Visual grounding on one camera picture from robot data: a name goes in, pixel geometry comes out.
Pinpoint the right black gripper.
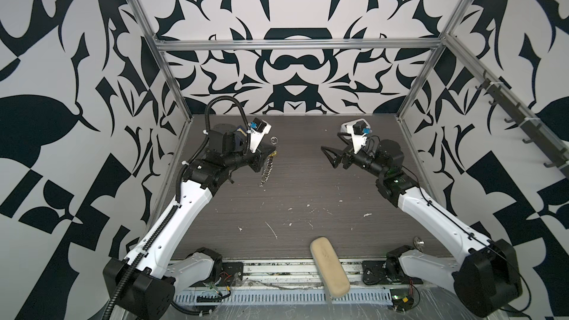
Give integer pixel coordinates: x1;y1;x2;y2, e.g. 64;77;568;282
324;132;389;182

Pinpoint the metal plate with keyrings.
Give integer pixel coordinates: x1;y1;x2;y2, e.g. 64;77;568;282
259;151;277;187

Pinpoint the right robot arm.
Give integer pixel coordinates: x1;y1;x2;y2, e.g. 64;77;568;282
321;133;523;318

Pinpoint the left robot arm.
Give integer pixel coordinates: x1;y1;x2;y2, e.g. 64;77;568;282
102;118;276;319

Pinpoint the white digital clock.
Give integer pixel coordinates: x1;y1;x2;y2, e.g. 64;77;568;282
340;119;371;136

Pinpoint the beige glasses case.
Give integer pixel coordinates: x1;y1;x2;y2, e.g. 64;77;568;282
310;237;351;299

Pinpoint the small silver knob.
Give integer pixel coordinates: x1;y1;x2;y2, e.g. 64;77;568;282
413;236;425;252

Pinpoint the small circuit board left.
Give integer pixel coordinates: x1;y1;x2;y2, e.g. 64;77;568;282
195;287;232;303

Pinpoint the small circuit board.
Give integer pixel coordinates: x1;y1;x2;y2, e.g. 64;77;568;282
390;287;421;313
195;287;232;303

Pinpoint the small circuit board right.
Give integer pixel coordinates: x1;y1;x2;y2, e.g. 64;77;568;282
390;287;421;313

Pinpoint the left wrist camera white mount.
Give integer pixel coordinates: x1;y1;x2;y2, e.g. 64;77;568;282
247;118;272;153

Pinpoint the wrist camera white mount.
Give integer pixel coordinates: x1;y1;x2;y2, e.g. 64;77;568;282
349;134;370;153
247;118;272;153

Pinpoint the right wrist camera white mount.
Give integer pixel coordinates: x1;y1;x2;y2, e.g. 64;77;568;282
349;134;370;153

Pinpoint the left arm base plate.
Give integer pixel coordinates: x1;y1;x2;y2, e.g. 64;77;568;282
215;262;244;287

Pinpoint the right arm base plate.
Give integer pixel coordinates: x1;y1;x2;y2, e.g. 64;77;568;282
362;260;423;286

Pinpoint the left black corrugated cable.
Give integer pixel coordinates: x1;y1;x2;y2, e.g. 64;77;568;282
99;95;250;320

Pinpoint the white slotted cable duct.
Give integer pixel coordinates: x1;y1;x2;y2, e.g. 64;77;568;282
174;289;392;306

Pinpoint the black wall hook rail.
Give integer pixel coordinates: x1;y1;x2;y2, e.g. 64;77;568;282
475;70;569;179

